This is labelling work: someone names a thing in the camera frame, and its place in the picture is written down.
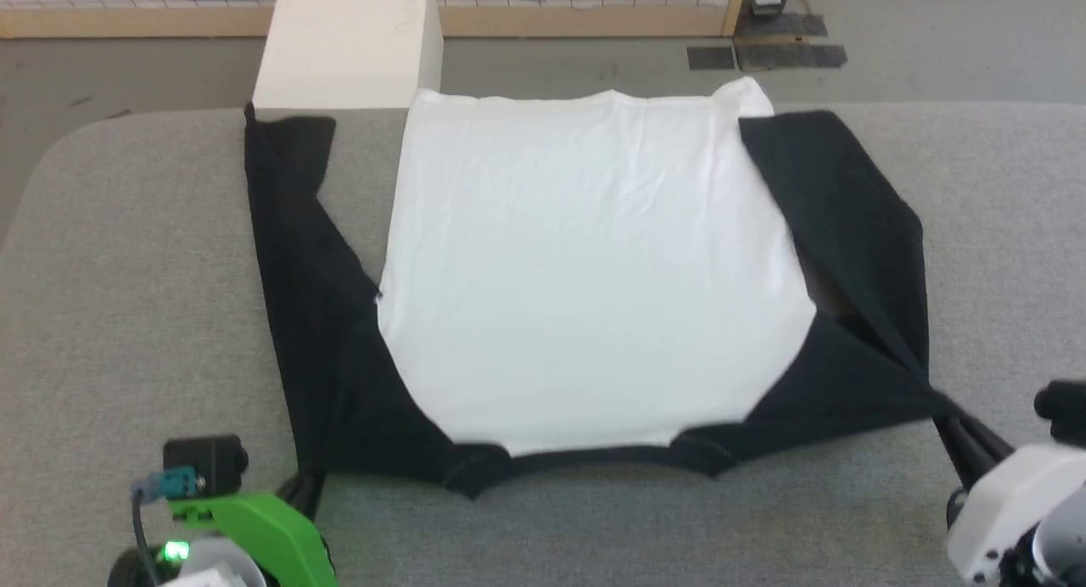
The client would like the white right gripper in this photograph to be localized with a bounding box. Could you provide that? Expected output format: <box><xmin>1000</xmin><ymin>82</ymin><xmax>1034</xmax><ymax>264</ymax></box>
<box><xmin>932</xmin><ymin>393</ymin><xmax>1086</xmax><ymax>583</ymax></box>

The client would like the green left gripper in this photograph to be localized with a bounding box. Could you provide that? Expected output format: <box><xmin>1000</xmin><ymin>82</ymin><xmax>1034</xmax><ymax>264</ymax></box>
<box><xmin>168</xmin><ymin>474</ymin><xmax>333</xmax><ymax>587</ymax></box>

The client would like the white and black shirt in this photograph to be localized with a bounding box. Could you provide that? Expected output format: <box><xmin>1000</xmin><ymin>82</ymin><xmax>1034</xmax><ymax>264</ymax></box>
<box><xmin>244</xmin><ymin>76</ymin><xmax>955</xmax><ymax>499</ymax></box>

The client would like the grey fabric cushion surface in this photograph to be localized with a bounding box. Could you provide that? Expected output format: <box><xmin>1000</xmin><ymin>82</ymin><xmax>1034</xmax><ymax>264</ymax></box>
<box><xmin>0</xmin><ymin>102</ymin><xmax>1086</xmax><ymax>587</ymax></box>

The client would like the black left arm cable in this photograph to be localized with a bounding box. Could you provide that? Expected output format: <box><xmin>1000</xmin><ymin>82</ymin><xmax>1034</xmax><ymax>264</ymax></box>
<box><xmin>132</xmin><ymin>468</ymin><xmax>204</xmax><ymax>587</ymax></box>

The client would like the white box pedestal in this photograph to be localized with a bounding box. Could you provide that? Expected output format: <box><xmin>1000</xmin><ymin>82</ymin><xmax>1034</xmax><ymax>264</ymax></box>
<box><xmin>252</xmin><ymin>0</ymin><xmax>444</xmax><ymax>111</ymax></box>

